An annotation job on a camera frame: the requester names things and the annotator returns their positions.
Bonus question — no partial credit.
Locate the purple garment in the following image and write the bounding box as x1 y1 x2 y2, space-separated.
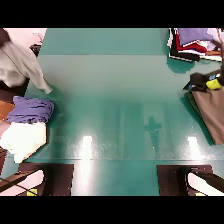
175 28 224 51
6 95 55 125

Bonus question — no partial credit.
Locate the white garment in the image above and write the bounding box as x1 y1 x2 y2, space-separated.
0 121 48 164
199 49 224 63

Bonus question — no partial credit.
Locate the brown garment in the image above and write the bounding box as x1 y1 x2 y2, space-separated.
191 87 224 146

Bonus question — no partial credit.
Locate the red garment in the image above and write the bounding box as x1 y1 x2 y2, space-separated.
173 32 208 54

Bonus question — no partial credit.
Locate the grey garment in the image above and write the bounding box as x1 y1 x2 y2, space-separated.
0 29 53 95

